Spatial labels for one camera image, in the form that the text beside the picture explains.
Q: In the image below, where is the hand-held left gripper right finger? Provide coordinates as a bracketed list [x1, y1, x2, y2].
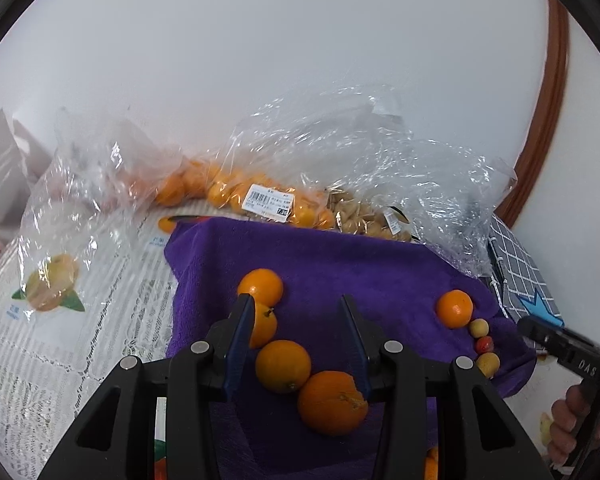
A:
[339, 294, 553, 480]

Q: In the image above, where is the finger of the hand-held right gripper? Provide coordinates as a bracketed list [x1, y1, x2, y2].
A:
[516, 314, 600, 383]

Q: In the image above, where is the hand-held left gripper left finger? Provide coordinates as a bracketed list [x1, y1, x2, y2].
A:
[37, 292, 257, 480]

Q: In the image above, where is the person's right hand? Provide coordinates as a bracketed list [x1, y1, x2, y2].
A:
[550, 385, 600, 466]

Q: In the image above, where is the purple towel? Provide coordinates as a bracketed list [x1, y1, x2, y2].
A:
[162, 216, 538, 480]

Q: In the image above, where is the grey checked box blue star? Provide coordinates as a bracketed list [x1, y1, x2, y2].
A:
[487, 212, 566, 331]

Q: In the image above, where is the clear bag of nuts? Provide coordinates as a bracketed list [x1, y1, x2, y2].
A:
[220, 85, 518, 281]

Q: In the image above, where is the white lace printed tablecloth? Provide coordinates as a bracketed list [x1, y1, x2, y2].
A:
[0, 200, 571, 480]

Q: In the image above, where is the clear bag of oranges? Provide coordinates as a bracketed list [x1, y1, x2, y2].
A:
[152, 157, 338, 231]

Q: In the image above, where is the empty clear plastic bag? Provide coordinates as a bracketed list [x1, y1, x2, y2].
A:
[20, 107, 188, 313]

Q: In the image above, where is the white paper bag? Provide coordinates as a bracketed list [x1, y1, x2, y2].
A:
[0, 107, 53, 241]

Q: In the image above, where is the brown wooden door frame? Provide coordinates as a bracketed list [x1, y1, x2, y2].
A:
[495, 0, 571, 228]

